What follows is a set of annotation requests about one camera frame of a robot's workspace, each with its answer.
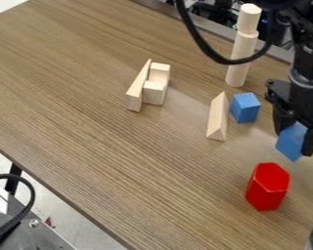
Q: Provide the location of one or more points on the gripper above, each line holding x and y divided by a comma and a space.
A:
306, 99

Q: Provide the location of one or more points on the blue cube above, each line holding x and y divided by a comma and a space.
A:
246, 107
290, 142

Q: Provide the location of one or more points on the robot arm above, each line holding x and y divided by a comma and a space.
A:
308, 39

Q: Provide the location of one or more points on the red hexagon block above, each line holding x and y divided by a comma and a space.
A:
268, 187

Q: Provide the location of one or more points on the wooden cube block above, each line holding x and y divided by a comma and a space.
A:
154, 94
160, 72

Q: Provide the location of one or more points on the wooden triangular prism block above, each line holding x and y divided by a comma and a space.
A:
218, 120

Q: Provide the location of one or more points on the wooden cylinder block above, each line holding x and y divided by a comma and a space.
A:
244, 45

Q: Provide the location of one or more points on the grey metal base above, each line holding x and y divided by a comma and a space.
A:
19, 232

